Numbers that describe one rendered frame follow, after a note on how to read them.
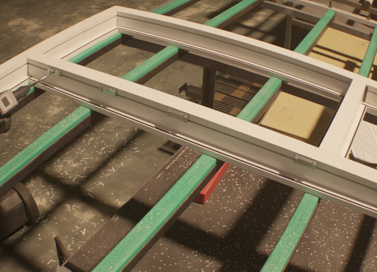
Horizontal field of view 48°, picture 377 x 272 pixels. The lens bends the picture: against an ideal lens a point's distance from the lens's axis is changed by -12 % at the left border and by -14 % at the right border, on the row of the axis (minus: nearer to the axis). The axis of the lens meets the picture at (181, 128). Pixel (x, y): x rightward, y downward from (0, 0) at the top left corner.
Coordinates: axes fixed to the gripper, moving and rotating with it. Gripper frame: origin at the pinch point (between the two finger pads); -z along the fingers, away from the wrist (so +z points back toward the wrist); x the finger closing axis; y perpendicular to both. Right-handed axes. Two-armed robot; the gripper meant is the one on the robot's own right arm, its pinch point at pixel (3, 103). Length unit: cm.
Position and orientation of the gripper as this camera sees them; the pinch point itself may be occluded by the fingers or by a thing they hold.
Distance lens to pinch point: 111.7
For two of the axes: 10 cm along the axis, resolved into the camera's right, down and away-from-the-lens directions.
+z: -2.6, 3.3, -9.1
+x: -5.4, -8.3, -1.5
